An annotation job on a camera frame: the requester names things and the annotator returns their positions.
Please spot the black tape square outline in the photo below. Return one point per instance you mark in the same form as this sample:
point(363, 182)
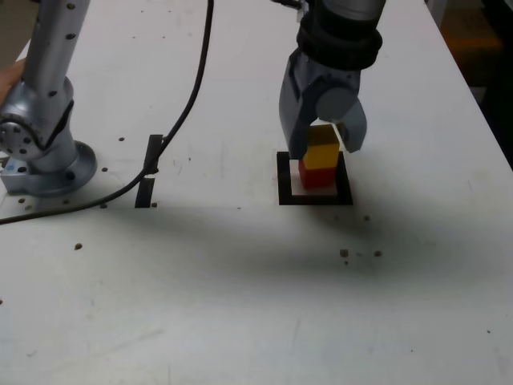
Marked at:
point(284, 188)

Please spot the orange background box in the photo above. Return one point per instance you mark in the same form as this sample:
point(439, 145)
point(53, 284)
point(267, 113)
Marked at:
point(473, 36)

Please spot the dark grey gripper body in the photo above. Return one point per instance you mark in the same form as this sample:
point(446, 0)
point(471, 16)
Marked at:
point(336, 78)

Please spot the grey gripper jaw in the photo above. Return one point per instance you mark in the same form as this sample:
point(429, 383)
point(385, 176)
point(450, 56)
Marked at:
point(340, 104)
point(296, 116)

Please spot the red cube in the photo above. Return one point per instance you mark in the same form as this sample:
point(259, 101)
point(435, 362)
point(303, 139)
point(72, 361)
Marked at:
point(316, 178)

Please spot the person's hand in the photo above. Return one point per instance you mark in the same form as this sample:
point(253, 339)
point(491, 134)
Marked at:
point(8, 80)

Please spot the yellow cube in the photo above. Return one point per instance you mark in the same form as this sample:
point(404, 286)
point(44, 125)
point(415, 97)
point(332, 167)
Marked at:
point(320, 154)

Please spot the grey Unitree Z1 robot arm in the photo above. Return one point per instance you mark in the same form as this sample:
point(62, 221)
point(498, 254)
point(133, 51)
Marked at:
point(48, 60)

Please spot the black tape strip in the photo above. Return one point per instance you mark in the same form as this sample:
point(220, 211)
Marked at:
point(150, 154)

